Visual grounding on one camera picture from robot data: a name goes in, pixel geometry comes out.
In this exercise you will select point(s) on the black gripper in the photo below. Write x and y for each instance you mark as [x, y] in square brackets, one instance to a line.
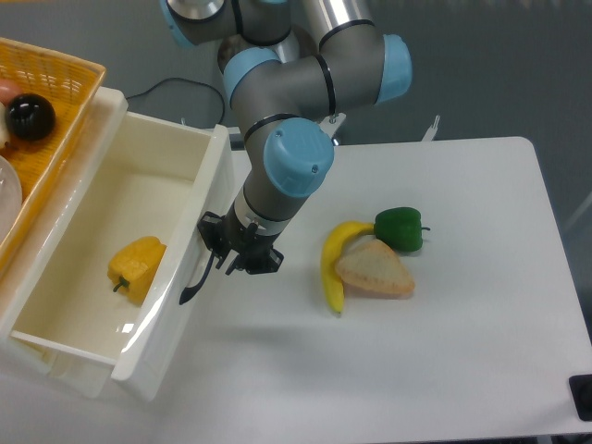
[255, 251]

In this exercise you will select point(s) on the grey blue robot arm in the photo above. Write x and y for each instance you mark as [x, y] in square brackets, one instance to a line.
[279, 104]

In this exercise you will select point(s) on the yellow toy banana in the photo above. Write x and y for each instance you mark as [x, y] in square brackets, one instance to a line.
[339, 237]

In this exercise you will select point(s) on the yellow toy bell pepper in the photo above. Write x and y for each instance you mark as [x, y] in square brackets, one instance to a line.
[132, 269]

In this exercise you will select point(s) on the toy bread slice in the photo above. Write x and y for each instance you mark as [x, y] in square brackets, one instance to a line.
[375, 268]

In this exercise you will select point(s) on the green toy bell pepper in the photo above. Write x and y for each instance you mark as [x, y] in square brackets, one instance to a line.
[401, 229]

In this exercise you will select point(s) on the orange woven basket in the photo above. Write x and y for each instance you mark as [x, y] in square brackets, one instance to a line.
[69, 83]

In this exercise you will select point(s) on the clear plastic container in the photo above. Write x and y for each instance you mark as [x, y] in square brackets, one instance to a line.
[11, 198]

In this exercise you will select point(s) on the black toy ball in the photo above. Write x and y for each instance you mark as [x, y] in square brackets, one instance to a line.
[30, 117]

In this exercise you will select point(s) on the pink toy fruit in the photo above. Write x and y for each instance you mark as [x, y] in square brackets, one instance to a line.
[8, 91]

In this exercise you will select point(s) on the black corner object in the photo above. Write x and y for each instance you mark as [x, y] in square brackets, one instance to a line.
[581, 388]

